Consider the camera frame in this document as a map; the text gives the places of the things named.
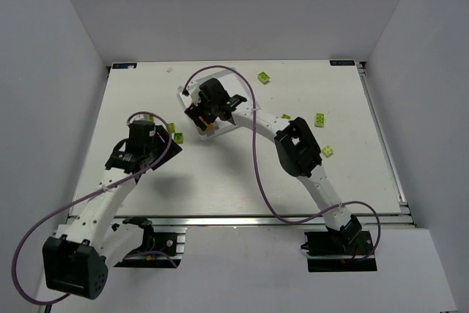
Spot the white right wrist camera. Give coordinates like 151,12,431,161
189,88,202,106

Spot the green 2x4 lego far right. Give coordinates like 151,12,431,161
314,113,325,128

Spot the green 2x2 lego upturned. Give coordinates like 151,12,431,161
174,133,184,144

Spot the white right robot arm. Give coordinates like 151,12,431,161
182,78,361,247

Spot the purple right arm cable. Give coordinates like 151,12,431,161
182,65,382,262

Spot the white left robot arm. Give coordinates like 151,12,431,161
43,120,182,299

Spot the blue label right corner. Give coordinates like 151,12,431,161
329,59,355,66

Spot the yellow 2x4 lego brick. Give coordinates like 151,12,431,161
198,117,214,135

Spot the blue label left corner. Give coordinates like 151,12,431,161
111,62,137,70

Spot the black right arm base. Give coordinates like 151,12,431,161
300,231,377,273

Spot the green lego near back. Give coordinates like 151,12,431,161
257,72,270,84

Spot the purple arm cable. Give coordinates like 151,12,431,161
182,65,382,262
11,110,173,305

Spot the aluminium table frame rail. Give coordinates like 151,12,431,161
110,212,415,229

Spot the green 2x2 lego right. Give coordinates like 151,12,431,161
321,145,334,158

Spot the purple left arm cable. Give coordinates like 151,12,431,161
11,110,173,305

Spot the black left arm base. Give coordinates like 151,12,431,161
114,217,185,268

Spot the white three-compartment tray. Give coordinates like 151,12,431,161
179,65,261,140

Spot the blue label corner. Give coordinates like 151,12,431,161
111,62,137,70
329,59,355,66

